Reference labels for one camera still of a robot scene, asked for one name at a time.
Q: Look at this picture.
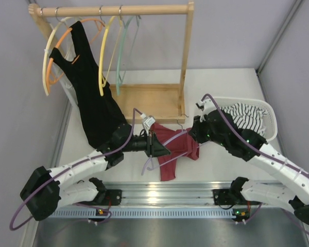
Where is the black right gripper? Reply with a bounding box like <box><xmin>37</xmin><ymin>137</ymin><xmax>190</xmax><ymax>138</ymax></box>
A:
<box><xmin>188</xmin><ymin>113</ymin><xmax>228</xmax><ymax>147</ymax></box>

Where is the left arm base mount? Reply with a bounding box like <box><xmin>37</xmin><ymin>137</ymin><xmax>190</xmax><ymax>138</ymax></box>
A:
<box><xmin>92</xmin><ymin>189</ymin><xmax>123</xmax><ymax>223</ymax></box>

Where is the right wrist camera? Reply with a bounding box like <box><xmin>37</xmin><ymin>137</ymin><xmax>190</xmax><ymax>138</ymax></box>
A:
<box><xmin>196</xmin><ymin>98</ymin><xmax>217</xmax><ymax>122</ymax></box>

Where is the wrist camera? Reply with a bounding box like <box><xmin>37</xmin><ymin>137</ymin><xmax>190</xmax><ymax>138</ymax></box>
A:
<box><xmin>196</xmin><ymin>98</ymin><xmax>217</xmax><ymax>122</ymax></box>
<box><xmin>141</xmin><ymin>113</ymin><xmax>156</xmax><ymax>134</ymax></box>

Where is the cream hanger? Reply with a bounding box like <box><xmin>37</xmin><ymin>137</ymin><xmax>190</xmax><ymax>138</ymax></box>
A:
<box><xmin>42</xmin><ymin>16</ymin><xmax>73</xmax><ymax>96</ymax></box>

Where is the black white striped garment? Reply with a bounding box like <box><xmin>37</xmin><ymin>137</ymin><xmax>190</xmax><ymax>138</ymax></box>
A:
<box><xmin>220</xmin><ymin>103</ymin><xmax>269</xmax><ymax>136</ymax></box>

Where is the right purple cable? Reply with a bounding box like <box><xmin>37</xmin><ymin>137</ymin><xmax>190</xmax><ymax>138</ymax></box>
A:
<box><xmin>202</xmin><ymin>94</ymin><xmax>309</xmax><ymax>241</ymax></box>

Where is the orange hanger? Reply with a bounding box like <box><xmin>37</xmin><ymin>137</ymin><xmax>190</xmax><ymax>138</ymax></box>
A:
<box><xmin>46</xmin><ymin>17</ymin><xmax>106</xmax><ymax>92</ymax></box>

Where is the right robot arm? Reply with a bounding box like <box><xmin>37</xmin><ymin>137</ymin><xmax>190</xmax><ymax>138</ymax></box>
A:
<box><xmin>189</xmin><ymin>111</ymin><xmax>309</xmax><ymax>225</ymax></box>

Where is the wooden clothes rack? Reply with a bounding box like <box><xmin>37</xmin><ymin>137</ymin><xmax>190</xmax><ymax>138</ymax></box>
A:
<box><xmin>28</xmin><ymin>1</ymin><xmax>194</xmax><ymax>124</ymax></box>

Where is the white perforated plastic basket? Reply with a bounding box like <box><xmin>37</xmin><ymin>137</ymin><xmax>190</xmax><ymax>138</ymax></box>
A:
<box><xmin>214</xmin><ymin>97</ymin><xmax>278</xmax><ymax>142</ymax></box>

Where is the purple hanger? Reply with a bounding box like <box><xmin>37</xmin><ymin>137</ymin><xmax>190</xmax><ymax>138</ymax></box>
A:
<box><xmin>141</xmin><ymin>113</ymin><xmax>200</xmax><ymax>177</ymax></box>

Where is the slotted cable duct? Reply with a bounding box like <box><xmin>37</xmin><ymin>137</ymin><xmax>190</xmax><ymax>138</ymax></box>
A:
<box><xmin>53</xmin><ymin>207</ymin><xmax>250</xmax><ymax>218</ymax></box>

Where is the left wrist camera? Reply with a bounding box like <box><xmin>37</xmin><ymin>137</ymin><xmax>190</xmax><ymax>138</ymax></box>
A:
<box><xmin>141</xmin><ymin>113</ymin><xmax>156</xmax><ymax>134</ymax></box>

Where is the green hanger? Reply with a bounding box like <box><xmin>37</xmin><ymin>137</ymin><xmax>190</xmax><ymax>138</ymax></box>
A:
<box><xmin>115</xmin><ymin>15</ymin><xmax>141</xmax><ymax>96</ymax></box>

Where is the yellow hanger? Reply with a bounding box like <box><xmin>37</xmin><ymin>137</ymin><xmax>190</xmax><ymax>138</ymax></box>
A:
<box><xmin>98</xmin><ymin>15</ymin><xmax>123</xmax><ymax>96</ymax></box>

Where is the aluminium mounting rail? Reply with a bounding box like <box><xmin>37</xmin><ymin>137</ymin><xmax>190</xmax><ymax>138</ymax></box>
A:
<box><xmin>59</xmin><ymin>181</ymin><xmax>309</xmax><ymax>208</ymax></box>

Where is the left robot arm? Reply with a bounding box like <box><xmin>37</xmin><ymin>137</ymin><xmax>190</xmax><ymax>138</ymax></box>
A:
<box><xmin>20</xmin><ymin>124</ymin><xmax>170</xmax><ymax>221</ymax></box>

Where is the red tank top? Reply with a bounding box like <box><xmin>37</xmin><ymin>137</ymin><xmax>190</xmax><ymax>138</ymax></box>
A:
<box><xmin>150</xmin><ymin>122</ymin><xmax>200</xmax><ymax>182</ymax></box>

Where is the black tank top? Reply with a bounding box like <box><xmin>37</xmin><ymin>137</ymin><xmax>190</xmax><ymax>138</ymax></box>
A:
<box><xmin>50</xmin><ymin>21</ymin><xmax>127</xmax><ymax>149</ymax></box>

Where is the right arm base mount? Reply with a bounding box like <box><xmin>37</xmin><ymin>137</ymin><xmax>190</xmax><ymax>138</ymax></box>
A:
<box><xmin>213</xmin><ymin>188</ymin><xmax>262</xmax><ymax>224</ymax></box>

